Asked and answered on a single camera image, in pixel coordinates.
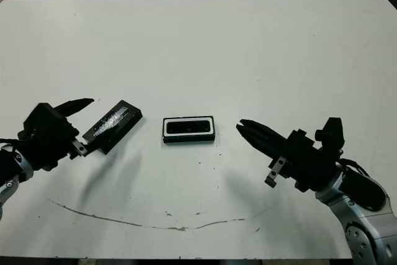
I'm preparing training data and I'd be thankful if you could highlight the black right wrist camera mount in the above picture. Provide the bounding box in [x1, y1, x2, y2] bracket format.
[314, 117, 346, 155]

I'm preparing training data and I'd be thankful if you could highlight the black box with white insert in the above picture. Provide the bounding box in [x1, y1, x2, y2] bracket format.
[161, 115, 216, 145]

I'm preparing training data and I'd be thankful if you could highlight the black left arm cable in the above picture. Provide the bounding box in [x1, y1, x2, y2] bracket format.
[0, 137, 22, 154]

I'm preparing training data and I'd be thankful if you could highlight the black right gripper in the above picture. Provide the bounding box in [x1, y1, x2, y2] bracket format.
[236, 118, 341, 194]

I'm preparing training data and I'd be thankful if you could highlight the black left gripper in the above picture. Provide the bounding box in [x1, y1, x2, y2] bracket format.
[17, 97, 96, 172]

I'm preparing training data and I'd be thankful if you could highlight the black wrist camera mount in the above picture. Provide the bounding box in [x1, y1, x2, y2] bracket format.
[314, 117, 346, 155]
[23, 102, 56, 132]

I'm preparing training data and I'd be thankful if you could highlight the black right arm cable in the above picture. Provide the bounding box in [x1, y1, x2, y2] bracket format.
[337, 158, 372, 177]

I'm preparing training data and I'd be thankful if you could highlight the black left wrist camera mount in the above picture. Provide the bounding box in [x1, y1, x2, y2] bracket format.
[23, 102, 56, 132]

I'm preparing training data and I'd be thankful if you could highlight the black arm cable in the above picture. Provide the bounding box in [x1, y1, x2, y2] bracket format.
[0, 137, 22, 154]
[337, 158, 372, 177]

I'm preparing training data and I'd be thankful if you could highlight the black glossy box lid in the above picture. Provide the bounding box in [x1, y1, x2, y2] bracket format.
[81, 99, 144, 156]

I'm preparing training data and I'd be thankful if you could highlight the slim black camera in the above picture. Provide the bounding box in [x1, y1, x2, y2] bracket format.
[166, 119, 212, 135]

